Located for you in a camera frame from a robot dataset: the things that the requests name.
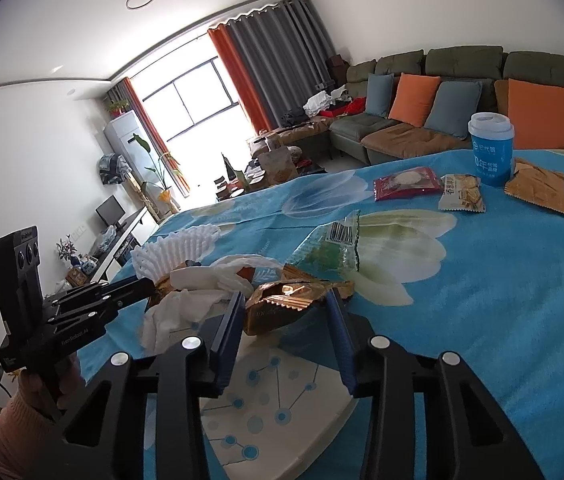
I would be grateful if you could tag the white cracker packet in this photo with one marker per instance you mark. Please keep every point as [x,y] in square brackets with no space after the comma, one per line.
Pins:
[461,195]

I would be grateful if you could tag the small plant in blue vase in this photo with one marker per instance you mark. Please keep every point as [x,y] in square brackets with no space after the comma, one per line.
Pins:
[68,252]

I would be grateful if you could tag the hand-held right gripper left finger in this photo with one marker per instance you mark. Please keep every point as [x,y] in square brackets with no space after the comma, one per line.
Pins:
[229,330]

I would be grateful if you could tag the blue paper cup white lid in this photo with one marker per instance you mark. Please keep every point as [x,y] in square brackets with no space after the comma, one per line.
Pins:
[490,160]

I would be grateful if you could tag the dark brown bag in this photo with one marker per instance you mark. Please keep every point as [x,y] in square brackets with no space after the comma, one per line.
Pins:
[337,70]

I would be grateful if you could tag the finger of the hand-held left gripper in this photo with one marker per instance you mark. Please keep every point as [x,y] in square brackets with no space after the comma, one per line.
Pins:
[112,288]
[97,311]

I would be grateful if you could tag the small gold foil wrapper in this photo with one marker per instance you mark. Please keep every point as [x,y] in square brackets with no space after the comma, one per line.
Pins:
[162,287]

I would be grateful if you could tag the small picture frame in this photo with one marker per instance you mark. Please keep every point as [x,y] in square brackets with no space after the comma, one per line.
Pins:
[76,277]

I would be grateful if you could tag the large gold foil wrapper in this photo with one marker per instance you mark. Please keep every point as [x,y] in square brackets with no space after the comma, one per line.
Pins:
[282,302]

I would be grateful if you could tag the green sofa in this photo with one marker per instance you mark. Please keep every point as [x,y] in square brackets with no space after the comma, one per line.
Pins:
[461,57]

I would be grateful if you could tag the narrow grey curtain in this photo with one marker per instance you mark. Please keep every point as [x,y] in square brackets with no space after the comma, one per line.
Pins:
[118,94]

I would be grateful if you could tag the white standing air conditioner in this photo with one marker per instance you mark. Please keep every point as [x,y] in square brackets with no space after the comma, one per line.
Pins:
[124,140]

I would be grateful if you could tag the dark coffee table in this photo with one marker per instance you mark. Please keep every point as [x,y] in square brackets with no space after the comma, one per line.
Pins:
[242,180]

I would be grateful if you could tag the wide orange curtain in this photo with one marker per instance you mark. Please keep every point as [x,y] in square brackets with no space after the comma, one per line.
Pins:
[239,75]

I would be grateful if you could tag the orange-brown snack packet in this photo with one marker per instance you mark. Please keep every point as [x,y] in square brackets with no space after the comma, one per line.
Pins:
[536,187]

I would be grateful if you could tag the narrow orange curtain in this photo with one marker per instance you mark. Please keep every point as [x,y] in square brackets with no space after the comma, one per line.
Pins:
[154,135]

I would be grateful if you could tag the pile of clothes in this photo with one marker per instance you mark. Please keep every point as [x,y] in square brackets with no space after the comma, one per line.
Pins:
[327,102]

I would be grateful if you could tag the white tv cabinet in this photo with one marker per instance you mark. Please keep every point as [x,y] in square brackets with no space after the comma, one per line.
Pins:
[122,240]

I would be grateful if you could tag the white plastic bag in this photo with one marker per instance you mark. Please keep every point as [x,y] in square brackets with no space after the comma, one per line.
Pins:
[232,272]

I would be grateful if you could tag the white tissue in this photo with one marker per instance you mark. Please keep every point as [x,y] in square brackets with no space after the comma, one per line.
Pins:
[177,315]

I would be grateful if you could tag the clear plastic bag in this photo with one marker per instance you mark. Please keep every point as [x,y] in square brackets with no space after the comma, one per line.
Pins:
[104,239]

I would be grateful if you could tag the person's left forearm pink sleeve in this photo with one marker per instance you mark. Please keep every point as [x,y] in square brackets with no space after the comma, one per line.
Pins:
[2,442]

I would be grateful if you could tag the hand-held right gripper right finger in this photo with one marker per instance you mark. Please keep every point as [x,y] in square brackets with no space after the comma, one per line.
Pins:
[339,340]

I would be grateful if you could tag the brown sofa seat pad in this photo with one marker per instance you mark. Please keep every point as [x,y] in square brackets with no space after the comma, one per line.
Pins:
[411,140]

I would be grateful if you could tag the blue floral blanket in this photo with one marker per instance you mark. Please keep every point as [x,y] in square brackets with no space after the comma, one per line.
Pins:
[486,310]

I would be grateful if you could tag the beige snack bag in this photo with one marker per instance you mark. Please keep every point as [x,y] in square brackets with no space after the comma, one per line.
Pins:
[278,167]

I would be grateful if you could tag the orange cushion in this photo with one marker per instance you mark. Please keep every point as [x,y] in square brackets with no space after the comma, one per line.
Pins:
[414,100]
[541,112]

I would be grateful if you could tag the red snack packet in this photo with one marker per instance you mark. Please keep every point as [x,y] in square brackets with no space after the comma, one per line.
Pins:
[406,182]

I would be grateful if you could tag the blue patterned bag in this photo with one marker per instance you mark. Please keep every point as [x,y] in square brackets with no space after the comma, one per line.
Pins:
[112,167]

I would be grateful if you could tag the person's left hand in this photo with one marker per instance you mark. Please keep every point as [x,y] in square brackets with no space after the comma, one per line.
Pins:
[73,375]

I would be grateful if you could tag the white foam fruit net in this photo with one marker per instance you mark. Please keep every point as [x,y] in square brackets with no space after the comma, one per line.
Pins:
[172,250]

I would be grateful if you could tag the blue white porcelain jar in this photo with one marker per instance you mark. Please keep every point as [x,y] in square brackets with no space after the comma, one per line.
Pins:
[89,264]

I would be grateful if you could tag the large blue cushion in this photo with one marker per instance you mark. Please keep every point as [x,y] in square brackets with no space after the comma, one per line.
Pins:
[454,107]

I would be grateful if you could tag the orange peel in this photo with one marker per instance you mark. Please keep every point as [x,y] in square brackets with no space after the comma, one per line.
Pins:
[246,273]

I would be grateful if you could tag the clear green plastic wrapper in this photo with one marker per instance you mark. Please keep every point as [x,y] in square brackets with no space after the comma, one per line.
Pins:
[327,255]

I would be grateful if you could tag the wooden plant stand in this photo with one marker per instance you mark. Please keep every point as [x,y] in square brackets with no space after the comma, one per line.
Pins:
[139,192]

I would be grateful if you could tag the tall green leafy plant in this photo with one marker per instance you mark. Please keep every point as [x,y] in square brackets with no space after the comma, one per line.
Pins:
[162,170]

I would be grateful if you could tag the small potted plant red pot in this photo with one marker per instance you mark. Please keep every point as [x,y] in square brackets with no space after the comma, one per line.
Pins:
[117,106]

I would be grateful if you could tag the white board with blue dots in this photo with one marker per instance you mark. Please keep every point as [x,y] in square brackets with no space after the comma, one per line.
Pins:
[287,400]

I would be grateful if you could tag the large window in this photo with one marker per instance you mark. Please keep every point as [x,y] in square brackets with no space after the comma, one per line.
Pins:
[197,110]

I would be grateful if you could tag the small blue cushion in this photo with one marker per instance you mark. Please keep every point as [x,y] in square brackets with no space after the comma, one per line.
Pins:
[379,95]

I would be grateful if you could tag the wide grey curtain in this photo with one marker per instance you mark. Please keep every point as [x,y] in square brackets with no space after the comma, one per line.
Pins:
[282,60]

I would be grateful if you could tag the black monitor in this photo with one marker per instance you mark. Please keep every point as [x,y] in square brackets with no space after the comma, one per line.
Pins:
[109,210]

